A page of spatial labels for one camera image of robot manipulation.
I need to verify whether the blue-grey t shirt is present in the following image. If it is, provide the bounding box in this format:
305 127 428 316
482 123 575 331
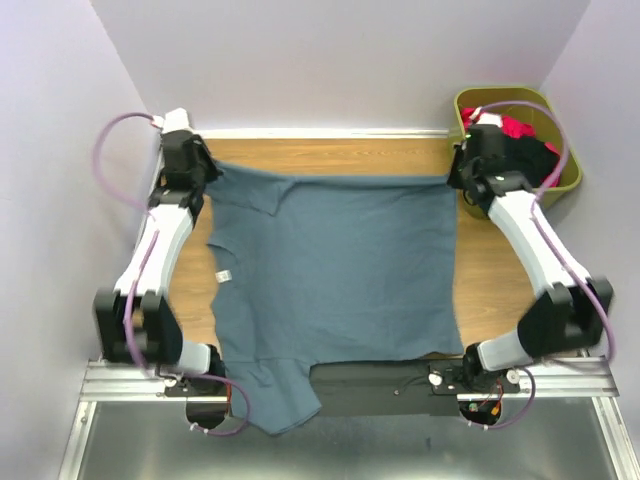
203 158 466 436

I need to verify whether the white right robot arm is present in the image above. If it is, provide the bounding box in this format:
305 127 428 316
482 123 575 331
447 124 613 384

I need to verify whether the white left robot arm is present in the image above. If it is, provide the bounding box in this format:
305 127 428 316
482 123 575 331
94 127 222 376

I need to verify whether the red t shirt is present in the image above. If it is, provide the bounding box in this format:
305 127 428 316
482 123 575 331
460 107 560 173

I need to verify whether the black t shirt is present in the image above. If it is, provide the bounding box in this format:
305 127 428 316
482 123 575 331
505 136 559 188

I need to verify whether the olive green plastic bin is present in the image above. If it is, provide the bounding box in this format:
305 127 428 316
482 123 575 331
449 86 582 218

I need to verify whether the white shirt label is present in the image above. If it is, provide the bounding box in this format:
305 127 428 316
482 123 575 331
215 270 232 283

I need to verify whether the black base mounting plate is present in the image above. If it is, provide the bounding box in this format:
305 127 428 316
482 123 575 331
164 357 524 431

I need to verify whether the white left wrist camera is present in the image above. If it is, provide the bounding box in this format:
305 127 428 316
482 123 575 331
151 107 193 134

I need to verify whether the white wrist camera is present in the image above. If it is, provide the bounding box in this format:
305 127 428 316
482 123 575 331
468 107 503 128
151 107 193 134

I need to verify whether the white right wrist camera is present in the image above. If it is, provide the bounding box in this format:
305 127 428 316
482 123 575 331
468 107 503 128

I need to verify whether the aluminium frame rail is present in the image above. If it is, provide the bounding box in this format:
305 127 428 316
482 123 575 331
80 357 619 403

